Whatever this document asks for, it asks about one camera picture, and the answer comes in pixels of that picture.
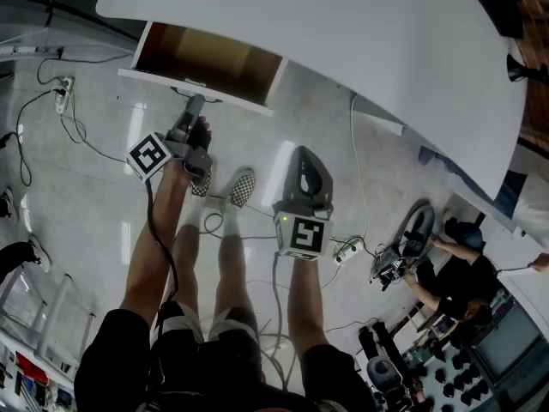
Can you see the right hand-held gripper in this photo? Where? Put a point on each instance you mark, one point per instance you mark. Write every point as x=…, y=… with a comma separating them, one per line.
x=305, y=230

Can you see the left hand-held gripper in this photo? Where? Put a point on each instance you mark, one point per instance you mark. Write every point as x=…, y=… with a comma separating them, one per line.
x=148, y=155

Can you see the white desk drawer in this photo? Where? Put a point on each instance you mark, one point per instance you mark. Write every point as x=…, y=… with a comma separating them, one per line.
x=206, y=56

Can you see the person's right forearm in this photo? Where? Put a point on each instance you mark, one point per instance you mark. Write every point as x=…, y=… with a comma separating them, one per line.
x=306, y=298

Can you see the white desk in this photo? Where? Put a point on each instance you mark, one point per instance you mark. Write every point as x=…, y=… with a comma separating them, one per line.
x=343, y=28

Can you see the person's left hand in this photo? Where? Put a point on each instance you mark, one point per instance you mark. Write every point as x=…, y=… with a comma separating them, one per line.
x=202, y=137

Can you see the white power strip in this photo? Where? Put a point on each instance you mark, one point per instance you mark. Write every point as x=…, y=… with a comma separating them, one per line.
x=62, y=97
x=348, y=253

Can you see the white right sock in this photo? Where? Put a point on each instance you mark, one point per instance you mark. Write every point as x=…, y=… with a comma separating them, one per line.
x=231, y=221

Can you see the white sock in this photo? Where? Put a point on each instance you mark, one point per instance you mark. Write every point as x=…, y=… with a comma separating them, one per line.
x=195, y=213
x=231, y=221

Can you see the checkered right shoe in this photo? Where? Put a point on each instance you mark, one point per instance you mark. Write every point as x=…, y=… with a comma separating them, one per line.
x=242, y=187

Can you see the checkered shoe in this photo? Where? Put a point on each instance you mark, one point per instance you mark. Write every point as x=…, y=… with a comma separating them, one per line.
x=201, y=187
x=242, y=187

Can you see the person's right leg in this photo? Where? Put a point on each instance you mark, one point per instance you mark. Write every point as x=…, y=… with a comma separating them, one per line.
x=233, y=268

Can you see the person's leg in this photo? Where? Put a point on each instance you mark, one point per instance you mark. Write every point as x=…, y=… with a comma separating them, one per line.
x=193, y=264
x=233, y=268
x=13, y=258

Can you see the checkered left shoe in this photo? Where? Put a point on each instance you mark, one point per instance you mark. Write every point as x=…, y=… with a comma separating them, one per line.
x=201, y=187

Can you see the white left sock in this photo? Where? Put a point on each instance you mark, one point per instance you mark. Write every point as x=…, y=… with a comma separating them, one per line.
x=195, y=213

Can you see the person's left leg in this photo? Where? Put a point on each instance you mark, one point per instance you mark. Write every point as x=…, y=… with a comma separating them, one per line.
x=193, y=264

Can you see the beige shorts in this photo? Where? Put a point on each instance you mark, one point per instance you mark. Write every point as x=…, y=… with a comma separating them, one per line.
x=229, y=320

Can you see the black shirt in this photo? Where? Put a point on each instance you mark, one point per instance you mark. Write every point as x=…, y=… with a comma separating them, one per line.
x=214, y=371

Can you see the group of black devices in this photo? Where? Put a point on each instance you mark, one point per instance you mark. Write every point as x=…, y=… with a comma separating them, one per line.
x=461, y=378

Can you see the grey monitor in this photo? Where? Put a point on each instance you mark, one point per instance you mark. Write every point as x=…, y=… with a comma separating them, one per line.
x=508, y=341

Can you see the white metal rack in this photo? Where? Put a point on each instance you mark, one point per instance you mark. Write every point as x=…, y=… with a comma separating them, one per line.
x=51, y=316

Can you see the black lamp base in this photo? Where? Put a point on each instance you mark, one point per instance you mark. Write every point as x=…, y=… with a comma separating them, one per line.
x=514, y=69

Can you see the black screen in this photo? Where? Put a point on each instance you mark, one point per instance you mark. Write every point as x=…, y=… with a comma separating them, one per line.
x=506, y=15

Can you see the red cloth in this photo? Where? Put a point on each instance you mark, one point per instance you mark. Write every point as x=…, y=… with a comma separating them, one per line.
x=32, y=369

